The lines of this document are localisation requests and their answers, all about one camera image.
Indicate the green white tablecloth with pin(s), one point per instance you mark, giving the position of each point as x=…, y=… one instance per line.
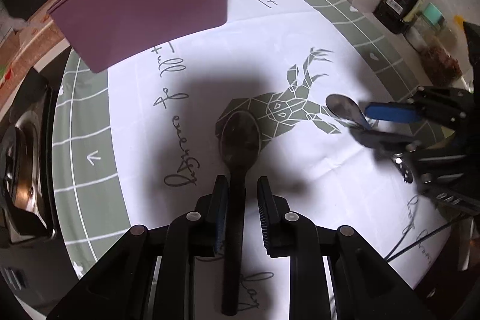
x=140, y=142

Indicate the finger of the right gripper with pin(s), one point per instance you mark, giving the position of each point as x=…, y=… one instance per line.
x=390, y=144
x=394, y=112

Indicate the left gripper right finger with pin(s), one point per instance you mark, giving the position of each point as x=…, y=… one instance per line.
x=289, y=234

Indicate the yellow lid spice jar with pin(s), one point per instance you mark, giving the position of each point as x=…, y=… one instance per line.
x=440, y=66

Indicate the steel spoon black handle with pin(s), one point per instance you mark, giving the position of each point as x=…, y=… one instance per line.
x=345, y=108

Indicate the black rice paddle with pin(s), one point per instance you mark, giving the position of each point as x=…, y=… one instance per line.
x=239, y=148

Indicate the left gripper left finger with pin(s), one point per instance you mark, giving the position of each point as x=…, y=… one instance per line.
x=195, y=234

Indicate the black gas stove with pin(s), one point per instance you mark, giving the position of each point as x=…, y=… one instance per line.
x=28, y=210

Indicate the teal lid glass jar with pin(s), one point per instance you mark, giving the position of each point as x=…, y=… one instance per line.
x=426, y=26

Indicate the purple utensil bin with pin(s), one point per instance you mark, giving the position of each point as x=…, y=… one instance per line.
x=105, y=32

